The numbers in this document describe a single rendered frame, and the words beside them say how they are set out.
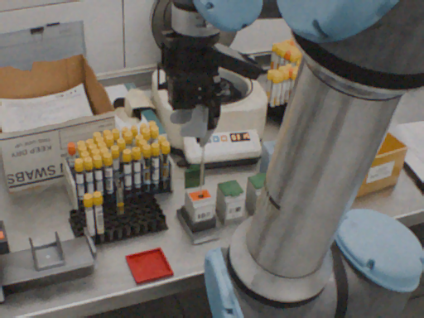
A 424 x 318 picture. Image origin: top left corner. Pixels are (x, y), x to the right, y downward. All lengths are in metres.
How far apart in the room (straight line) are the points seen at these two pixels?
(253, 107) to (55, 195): 0.46
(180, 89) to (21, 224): 0.44
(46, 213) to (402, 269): 0.73
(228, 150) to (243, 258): 0.68
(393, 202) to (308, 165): 0.81
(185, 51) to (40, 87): 0.62
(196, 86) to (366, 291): 0.41
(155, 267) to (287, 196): 0.57
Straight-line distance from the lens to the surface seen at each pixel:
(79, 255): 1.03
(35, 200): 1.22
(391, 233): 0.73
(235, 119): 1.29
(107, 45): 1.51
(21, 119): 1.36
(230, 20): 0.74
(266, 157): 1.19
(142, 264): 1.06
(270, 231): 0.56
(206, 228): 1.11
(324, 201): 0.51
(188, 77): 0.90
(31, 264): 1.03
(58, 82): 1.45
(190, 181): 1.10
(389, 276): 0.69
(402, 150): 1.27
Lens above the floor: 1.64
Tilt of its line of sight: 40 degrees down
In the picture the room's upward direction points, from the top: straight up
